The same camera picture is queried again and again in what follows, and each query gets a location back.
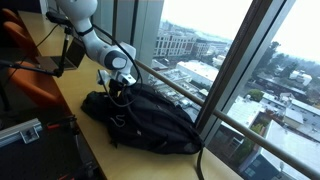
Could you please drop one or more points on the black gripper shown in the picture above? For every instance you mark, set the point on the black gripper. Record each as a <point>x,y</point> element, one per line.
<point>116,86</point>

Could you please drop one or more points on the dark green clothing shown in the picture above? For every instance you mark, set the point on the dark green clothing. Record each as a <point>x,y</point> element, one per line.
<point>95,106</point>

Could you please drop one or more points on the black North Face backpack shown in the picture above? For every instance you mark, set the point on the black North Face backpack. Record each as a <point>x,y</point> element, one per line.
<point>156,123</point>

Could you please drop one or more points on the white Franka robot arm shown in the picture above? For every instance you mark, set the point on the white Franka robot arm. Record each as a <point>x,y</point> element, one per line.
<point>96,46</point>

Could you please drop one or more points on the dark open laptop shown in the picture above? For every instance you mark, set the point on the dark open laptop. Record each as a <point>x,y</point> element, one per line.
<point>75,53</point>

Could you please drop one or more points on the small orange chair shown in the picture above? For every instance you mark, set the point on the small orange chair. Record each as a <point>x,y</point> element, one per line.
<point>18,35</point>

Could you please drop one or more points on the dark window mullion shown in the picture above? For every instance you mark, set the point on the dark window mullion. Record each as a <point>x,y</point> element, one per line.
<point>230,66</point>

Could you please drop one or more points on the grey metal window handrail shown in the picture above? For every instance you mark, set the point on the grey metal window handrail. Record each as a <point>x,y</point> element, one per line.
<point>233,123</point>

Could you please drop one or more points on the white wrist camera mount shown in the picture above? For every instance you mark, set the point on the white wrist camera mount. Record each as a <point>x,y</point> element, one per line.
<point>103,76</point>

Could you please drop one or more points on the black articulated camera stand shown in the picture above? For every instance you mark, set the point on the black articulated camera stand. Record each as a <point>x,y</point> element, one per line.
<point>30,68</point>

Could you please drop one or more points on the black stereo camera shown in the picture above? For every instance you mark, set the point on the black stereo camera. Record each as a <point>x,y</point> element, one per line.
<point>58,18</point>

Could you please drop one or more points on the aluminium extrusion rail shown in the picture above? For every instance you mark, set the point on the aluminium extrusion rail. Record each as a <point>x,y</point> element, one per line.
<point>20,132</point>

